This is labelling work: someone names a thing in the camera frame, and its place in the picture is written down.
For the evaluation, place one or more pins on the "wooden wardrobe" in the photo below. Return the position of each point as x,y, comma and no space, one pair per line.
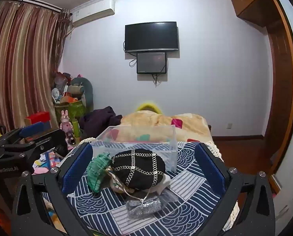
281,66

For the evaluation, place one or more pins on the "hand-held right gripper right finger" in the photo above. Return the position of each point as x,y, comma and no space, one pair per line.
210,169

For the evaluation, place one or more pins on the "grey green plush toy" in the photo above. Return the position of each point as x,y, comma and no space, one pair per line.
83,86

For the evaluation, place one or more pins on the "red box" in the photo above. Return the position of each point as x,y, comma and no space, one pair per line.
38,116

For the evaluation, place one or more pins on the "curtain rail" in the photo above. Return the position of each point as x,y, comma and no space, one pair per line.
30,3

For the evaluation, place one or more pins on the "dark purple cloth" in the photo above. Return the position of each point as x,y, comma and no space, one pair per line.
99,120

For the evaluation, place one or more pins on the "striped red brown curtain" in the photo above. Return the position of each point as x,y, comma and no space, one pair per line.
23,66

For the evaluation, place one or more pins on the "pink rabbit figure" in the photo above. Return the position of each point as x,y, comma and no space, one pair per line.
66,124

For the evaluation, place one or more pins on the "white air conditioner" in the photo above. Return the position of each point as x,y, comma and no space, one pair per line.
93,11

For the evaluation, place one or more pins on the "beige fleece blanket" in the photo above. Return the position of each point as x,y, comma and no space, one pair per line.
148,120

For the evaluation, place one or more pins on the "large black wall television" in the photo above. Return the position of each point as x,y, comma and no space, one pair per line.
151,36

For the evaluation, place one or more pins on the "colourful printed cloth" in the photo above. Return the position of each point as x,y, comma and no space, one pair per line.
50,161

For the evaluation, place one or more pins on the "green bottle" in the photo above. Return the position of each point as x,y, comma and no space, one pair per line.
75,127

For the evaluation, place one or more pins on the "pile of household clutter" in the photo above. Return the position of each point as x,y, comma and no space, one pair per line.
61,88

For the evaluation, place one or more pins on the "green shopping bag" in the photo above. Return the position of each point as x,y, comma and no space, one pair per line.
73,109

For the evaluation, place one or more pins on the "small black wall monitor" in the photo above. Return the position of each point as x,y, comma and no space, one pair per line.
151,62

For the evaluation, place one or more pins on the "green knitted cloth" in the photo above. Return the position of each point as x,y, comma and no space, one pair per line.
97,172

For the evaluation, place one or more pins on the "white wall socket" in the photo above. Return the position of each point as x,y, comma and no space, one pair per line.
229,125

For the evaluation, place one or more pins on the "white lace bedspread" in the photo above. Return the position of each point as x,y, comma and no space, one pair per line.
216,151

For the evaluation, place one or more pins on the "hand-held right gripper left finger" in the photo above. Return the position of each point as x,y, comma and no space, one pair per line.
77,168

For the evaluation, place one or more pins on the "blue patterned mat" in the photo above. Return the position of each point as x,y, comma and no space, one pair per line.
190,201

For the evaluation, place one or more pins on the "clear plastic box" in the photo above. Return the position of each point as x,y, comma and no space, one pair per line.
146,147

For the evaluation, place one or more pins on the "silver glitter pouch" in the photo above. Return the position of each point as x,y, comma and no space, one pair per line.
144,207

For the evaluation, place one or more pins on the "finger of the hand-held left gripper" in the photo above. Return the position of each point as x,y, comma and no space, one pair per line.
34,129
54,139

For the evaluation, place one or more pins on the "yellow plush item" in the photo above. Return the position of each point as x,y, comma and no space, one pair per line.
146,105

